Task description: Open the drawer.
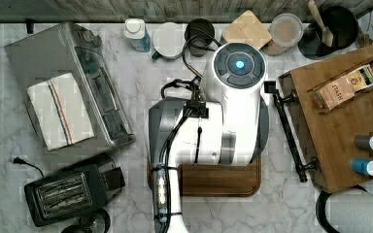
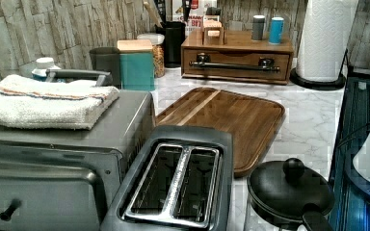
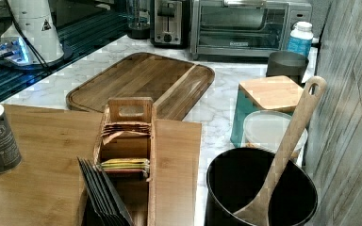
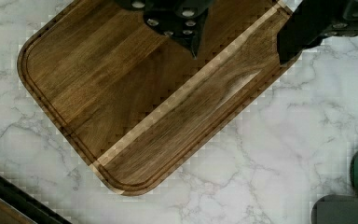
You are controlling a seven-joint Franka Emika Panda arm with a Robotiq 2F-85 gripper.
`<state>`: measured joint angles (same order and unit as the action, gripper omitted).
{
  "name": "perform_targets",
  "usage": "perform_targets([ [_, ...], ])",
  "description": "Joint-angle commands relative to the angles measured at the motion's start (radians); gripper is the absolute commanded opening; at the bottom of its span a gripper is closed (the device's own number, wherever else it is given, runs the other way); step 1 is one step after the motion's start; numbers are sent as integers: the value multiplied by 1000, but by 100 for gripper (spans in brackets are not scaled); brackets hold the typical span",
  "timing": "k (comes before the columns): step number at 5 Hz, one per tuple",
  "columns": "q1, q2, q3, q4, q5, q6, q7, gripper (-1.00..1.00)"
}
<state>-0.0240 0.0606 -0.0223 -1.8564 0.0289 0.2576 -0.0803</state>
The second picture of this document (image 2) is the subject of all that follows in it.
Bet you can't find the dark grey canister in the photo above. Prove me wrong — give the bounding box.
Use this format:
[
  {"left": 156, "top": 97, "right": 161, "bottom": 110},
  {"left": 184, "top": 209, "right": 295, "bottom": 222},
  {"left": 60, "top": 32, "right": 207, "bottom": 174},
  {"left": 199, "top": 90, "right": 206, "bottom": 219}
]
[{"left": 89, "top": 47, "right": 121, "bottom": 88}]

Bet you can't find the wooden drawer cabinet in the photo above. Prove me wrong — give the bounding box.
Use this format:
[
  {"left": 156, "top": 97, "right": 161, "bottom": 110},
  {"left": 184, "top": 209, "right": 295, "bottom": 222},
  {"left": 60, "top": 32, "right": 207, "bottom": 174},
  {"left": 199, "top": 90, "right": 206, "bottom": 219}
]
[{"left": 181, "top": 29, "right": 294, "bottom": 85}]

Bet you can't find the glass jar with white lid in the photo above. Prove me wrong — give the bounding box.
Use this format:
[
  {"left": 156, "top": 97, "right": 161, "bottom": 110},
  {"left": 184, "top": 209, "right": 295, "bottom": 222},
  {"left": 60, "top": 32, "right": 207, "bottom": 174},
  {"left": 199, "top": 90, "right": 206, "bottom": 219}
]
[{"left": 137, "top": 33, "right": 165, "bottom": 78}]

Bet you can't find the teal canister with wooden lid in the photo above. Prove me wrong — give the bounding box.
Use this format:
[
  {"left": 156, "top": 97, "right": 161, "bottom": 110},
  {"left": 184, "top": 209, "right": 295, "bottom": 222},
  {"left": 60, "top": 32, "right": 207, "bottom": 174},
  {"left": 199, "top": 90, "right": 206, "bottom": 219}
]
[{"left": 117, "top": 39, "right": 154, "bottom": 91}]

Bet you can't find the blue shaker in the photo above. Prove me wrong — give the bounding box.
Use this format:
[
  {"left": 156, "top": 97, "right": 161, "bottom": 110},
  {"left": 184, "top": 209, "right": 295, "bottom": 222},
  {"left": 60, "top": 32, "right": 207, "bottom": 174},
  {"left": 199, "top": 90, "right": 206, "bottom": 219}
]
[{"left": 269, "top": 17, "right": 284, "bottom": 44}]

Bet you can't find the wooden spoon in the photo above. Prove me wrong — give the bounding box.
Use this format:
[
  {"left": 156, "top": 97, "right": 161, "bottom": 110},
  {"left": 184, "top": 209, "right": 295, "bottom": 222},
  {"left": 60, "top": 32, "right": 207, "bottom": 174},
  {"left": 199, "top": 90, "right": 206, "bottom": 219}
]
[{"left": 143, "top": 1, "right": 163, "bottom": 28}]

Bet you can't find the black utensil holder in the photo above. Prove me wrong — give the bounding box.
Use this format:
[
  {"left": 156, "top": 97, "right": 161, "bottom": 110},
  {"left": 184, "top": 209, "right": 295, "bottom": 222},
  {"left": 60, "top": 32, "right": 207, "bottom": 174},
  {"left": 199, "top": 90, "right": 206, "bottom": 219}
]
[{"left": 156, "top": 21, "right": 185, "bottom": 68}]

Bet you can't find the white bottle with blue label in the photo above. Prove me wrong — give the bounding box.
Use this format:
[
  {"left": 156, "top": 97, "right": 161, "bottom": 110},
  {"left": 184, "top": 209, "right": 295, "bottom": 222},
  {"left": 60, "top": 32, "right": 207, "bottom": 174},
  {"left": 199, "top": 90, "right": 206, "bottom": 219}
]
[{"left": 32, "top": 57, "right": 59, "bottom": 82}]

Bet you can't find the white folded towel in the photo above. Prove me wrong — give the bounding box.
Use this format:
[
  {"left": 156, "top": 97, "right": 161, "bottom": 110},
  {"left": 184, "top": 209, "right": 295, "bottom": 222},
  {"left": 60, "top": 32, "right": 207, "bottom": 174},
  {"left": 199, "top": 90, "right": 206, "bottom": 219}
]
[{"left": 0, "top": 74, "right": 119, "bottom": 130}]

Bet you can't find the small wooden holder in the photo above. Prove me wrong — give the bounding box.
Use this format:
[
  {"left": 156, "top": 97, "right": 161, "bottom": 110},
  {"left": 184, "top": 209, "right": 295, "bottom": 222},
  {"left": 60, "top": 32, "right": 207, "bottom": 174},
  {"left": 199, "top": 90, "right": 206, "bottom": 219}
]
[{"left": 201, "top": 15, "right": 225, "bottom": 45}]

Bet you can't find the wooden cutting board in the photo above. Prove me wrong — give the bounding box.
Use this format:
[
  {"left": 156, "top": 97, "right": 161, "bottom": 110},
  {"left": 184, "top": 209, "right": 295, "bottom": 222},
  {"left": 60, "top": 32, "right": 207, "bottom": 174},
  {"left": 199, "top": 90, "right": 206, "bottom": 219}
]
[{"left": 156, "top": 88, "right": 285, "bottom": 177}]

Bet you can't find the white paper towel roll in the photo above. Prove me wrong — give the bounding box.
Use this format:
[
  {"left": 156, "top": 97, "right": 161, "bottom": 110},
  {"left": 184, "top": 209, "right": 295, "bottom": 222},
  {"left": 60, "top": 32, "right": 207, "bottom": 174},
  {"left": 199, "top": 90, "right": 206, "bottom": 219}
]
[{"left": 296, "top": 0, "right": 359, "bottom": 84}]

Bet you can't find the grey two-slot toaster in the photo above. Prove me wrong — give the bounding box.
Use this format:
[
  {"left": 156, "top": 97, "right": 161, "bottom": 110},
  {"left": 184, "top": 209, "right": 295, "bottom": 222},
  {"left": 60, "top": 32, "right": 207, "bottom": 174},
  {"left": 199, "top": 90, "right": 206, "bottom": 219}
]
[{"left": 100, "top": 125, "right": 233, "bottom": 231}]

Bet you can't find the black paper towel holder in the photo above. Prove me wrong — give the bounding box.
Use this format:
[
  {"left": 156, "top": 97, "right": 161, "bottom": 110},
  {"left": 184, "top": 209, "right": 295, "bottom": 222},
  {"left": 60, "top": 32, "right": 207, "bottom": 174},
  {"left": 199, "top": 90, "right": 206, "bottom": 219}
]
[{"left": 290, "top": 50, "right": 349, "bottom": 90}]

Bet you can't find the grey shaker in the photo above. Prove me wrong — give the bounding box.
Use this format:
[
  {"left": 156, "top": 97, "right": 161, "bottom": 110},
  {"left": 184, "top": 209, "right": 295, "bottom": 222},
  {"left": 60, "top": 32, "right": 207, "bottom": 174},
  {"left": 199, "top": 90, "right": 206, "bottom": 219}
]
[{"left": 251, "top": 15, "right": 265, "bottom": 40}]

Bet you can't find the red white box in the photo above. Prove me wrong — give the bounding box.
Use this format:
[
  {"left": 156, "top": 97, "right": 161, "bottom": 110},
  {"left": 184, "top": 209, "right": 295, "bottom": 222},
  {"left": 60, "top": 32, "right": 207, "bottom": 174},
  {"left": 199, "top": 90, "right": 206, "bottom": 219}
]
[{"left": 172, "top": 0, "right": 217, "bottom": 37}]

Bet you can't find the black pot lid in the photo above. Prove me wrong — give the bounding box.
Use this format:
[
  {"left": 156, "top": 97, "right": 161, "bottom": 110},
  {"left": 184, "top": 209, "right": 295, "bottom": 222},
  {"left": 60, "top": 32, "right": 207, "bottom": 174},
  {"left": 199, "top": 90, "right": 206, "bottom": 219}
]
[{"left": 247, "top": 158, "right": 334, "bottom": 231}]

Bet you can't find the silver toaster oven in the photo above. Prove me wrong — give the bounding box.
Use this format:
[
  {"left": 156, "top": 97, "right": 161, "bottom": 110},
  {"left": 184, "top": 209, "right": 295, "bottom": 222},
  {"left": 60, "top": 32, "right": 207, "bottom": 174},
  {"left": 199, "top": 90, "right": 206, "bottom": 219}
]
[{"left": 0, "top": 68, "right": 157, "bottom": 231}]

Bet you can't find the wooden drawer with black handle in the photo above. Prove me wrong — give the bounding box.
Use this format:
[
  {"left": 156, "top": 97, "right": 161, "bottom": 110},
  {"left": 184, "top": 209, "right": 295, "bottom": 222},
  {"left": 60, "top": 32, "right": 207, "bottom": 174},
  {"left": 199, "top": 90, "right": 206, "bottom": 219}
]
[{"left": 182, "top": 49, "right": 290, "bottom": 83}]

